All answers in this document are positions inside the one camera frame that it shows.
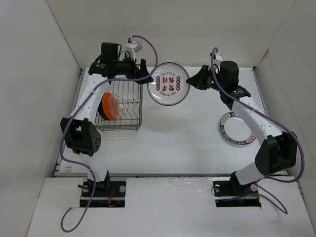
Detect black plate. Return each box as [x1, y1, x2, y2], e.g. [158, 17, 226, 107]
[98, 102, 109, 120]

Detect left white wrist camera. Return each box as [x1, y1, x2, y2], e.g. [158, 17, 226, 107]
[125, 41, 143, 60]

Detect grey wire dish rack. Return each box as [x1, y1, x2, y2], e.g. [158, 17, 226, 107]
[93, 64, 144, 131]

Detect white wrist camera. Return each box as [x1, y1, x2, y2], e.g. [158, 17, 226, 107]
[125, 41, 143, 60]
[213, 52, 224, 66]

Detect orange plate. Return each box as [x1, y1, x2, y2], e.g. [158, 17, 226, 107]
[101, 92, 119, 120]

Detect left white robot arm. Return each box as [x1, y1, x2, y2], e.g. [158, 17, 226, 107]
[60, 40, 153, 196]

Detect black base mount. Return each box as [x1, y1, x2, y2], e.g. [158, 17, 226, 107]
[211, 180, 261, 208]
[78, 180, 126, 208]

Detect white plate red characters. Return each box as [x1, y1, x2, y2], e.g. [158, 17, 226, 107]
[147, 62, 190, 106]

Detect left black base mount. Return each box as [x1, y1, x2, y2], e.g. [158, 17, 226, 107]
[78, 180, 126, 208]

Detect white plate green rim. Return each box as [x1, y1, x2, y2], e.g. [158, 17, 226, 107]
[218, 112, 256, 147]

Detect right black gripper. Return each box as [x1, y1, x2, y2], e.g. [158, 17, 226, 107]
[186, 65, 225, 92]

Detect clear glass plate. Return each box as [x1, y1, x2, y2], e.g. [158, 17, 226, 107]
[111, 93, 124, 120]

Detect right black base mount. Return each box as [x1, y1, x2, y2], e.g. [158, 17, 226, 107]
[211, 180, 261, 208]

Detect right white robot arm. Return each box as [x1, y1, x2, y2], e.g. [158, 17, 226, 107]
[186, 61, 297, 197]

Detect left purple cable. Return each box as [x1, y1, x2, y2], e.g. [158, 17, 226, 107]
[59, 35, 159, 233]

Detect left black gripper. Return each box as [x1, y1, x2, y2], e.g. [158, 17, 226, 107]
[113, 52, 153, 84]

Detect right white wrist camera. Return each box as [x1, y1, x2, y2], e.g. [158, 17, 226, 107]
[213, 52, 224, 66]

